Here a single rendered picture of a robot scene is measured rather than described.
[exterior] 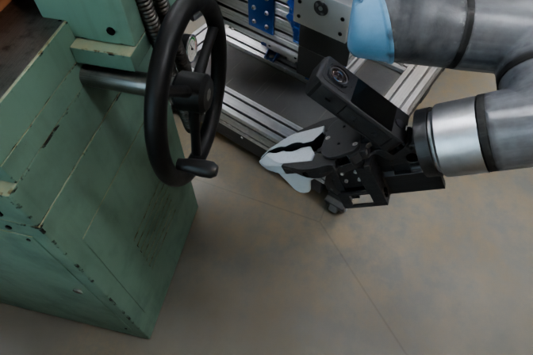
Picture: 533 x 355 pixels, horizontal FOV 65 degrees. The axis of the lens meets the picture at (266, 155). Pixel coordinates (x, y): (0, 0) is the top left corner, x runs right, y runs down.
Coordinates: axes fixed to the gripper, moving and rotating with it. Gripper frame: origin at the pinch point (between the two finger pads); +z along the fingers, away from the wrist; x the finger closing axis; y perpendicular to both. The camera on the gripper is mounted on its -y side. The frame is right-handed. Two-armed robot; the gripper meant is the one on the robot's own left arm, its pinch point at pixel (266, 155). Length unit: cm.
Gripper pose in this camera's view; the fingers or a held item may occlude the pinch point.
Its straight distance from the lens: 52.6
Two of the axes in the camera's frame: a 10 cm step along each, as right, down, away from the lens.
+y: 4.7, 7.3, 4.9
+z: -8.1, 1.5, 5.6
